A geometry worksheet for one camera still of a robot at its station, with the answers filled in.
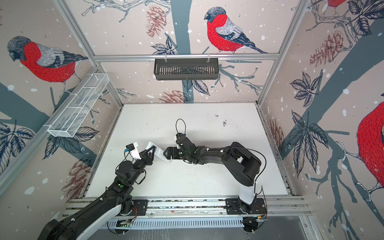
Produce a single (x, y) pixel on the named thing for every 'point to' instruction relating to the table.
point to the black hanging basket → (186, 70)
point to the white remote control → (158, 151)
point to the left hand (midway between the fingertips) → (153, 148)
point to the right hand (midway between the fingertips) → (168, 155)
